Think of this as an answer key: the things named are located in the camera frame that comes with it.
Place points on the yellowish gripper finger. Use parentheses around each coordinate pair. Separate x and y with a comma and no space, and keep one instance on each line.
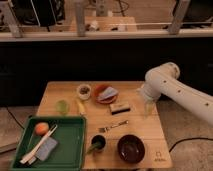
(148,108)

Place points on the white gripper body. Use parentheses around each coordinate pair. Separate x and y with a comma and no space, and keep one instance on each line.
(148,93)

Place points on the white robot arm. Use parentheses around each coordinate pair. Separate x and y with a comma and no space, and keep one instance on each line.
(163,79)

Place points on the dark purple bowl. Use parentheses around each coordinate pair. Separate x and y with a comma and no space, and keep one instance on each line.
(131,149)

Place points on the small white bowl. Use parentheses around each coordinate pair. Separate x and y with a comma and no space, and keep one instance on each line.
(84,91)

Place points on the grey blue cloth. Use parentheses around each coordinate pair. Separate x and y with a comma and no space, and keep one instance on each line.
(107,96)

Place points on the orange plate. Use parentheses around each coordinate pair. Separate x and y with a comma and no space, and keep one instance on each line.
(98,89)

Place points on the silver fork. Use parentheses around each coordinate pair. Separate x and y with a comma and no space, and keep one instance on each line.
(106,129)

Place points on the dark green cup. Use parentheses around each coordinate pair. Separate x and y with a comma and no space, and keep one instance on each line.
(98,143)

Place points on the yellow banana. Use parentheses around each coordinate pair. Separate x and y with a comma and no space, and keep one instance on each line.
(81,107)

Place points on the green plastic tray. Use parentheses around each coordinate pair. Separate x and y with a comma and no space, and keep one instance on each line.
(61,151)

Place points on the light green small cup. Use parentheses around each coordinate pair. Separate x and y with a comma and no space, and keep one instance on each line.
(62,107)

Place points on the grey blue sponge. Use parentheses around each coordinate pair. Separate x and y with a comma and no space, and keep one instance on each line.
(46,148)

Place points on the orange fruit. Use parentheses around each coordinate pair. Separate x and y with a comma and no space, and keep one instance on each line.
(41,128)

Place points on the metal railing frame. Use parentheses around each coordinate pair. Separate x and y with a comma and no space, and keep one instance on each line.
(52,20)

